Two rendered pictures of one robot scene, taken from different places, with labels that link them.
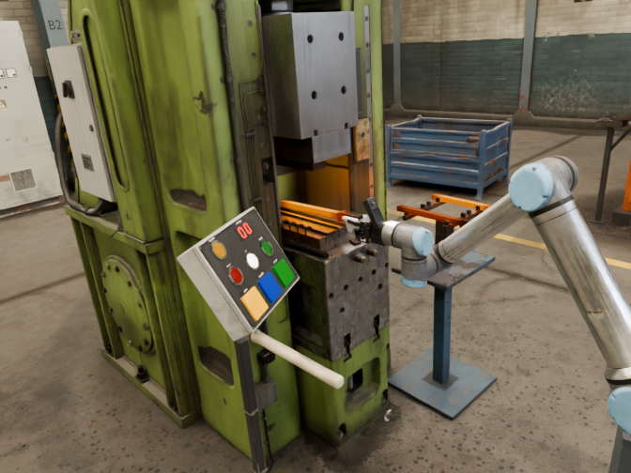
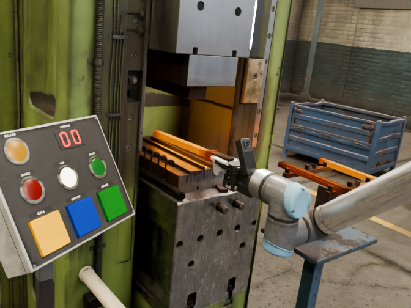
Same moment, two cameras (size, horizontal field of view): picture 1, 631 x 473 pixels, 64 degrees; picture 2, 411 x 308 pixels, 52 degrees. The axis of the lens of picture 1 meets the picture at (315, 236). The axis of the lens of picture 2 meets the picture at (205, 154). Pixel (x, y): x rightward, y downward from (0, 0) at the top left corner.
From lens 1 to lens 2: 0.58 m
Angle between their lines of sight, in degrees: 6
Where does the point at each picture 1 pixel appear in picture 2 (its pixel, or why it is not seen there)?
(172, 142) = (42, 39)
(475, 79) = (377, 82)
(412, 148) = (311, 126)
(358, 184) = (240, 129)
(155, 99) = not seen: outside the picture
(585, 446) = not seen: outside the picture
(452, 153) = (346, 136)
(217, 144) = (73, 37)
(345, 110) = (235, 35)
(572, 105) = not seen: outside the picture
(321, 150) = (199, 73)
